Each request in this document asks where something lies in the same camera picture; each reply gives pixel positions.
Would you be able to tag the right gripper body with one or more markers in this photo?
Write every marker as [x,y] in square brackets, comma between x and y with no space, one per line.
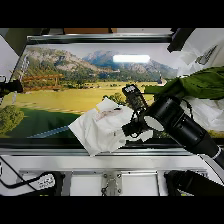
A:
[134,127]

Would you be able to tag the white T-shirt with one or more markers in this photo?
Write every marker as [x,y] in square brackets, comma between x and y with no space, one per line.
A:
[100,131]

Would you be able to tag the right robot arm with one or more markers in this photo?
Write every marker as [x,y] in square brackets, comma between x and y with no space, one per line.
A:
[181,125]

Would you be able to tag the heap of clothes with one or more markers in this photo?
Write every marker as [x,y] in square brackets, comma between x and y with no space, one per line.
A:
[208,111]

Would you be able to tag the green garment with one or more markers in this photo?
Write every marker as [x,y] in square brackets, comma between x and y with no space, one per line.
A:
[203,83]

